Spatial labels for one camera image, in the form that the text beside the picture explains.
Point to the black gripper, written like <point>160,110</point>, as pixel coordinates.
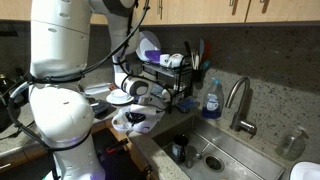
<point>136,115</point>

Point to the white plastic shopping bag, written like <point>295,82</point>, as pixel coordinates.
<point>150,125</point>

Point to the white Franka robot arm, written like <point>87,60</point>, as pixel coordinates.
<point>60,43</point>

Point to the gray plate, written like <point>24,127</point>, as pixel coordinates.
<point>115,100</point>

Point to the white bowl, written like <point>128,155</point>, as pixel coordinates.
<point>119,94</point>

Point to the black clamp with red tip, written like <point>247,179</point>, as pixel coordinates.
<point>116,146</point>

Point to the black flat device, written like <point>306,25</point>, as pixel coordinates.
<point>101,108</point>

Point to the white flat appliance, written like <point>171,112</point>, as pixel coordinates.
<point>96,89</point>

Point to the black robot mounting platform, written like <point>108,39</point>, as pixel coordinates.
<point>116,166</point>

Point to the black mug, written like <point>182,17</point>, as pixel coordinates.
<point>179,150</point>

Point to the blue sponge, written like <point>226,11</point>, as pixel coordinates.
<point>187,105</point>

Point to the clear drinking glass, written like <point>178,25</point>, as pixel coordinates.
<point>191,156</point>

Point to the purple bowl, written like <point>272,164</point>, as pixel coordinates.
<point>152,56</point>

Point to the black utensil holder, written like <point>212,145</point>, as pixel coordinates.
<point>197,76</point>

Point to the blue dish soap bottle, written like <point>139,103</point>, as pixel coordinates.
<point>212,103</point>

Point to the black kitchen utensil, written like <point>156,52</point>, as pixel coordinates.
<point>187,48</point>

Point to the teal utensil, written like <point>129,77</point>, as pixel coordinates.
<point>206,65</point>

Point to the blue spatula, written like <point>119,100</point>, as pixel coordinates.
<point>201,46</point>

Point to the red spatula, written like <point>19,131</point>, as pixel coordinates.
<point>207,50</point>

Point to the steel kitchen faucet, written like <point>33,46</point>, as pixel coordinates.
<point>238,96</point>

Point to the steel kitchen sink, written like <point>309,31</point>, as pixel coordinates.
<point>240,160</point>

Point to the wooden wall cabinets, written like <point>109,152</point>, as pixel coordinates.
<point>200,10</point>

